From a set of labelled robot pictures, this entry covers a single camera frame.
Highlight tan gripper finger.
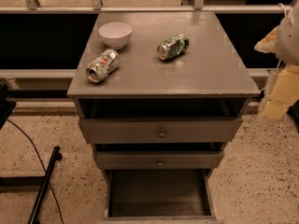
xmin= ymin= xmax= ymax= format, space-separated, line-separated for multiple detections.
xmin=254 ymin=27 xmax=278 ymax=53
xmin=257 ymin=64 xmax=299 ymax=125

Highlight green soda can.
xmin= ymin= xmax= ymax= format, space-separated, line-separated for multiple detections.
xmin=157 ymin=34 xmax=189 ymax=61

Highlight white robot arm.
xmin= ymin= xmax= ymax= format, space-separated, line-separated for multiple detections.
xmin=254 ymin=5 xmax=299 ymax=125

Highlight top grey drawer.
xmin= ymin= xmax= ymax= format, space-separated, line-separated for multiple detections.
xmin=78 ymin=118 xmax=242 ymax=144

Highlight grey wooden drawer cabinet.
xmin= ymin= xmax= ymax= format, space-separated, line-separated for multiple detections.
xmin=66 ymin=11 xmax=261 ymax=224

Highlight crushed red white can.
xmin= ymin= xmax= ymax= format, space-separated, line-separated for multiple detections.
xmin=86 ymin=49 xmax=121 ymax=83

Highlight bottom open grey drawer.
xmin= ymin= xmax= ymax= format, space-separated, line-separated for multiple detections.
xmin=101 ymin=170 xmax=224 ymax=224

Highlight middle grey drawer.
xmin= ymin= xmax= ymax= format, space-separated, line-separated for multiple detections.
xmin=95 ymin=151 xmax=224 ymax=170

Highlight white ceramic bowl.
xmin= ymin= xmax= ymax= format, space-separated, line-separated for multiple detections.
xmin=98 ymin=22 xmax=133 ymax=49

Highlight black device at left edge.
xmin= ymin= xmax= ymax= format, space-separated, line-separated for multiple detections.
xmin=0 ymin=83 xmax=16 ymax=130

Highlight black metal stand leg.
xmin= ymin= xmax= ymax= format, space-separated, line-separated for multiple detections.
xmin=27 ymin=147 xmax=62 ymax=224

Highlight white cable at right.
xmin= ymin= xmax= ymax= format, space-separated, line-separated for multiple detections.
xmin=277 ymin=2 xmax=288 ymax=19

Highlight metal railing frame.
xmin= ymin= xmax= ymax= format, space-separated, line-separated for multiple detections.
xmin=0 ymin=0 xmax=299 ymax=15

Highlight black cable on floor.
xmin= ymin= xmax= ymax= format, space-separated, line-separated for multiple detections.
xmin=6 ymin=119 xmax=65 ymax=224

